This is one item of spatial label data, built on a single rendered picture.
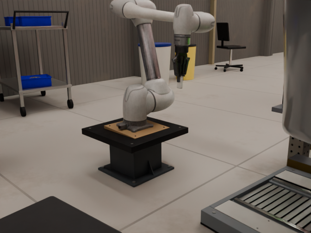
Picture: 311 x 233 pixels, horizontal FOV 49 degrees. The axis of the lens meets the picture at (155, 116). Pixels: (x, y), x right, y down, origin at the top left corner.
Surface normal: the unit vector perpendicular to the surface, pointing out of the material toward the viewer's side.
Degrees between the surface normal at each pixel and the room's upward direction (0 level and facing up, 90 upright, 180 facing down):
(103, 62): 90
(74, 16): 90
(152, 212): 0
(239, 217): 0
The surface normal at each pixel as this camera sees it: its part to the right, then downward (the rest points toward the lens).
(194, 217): -0.01, -0.96
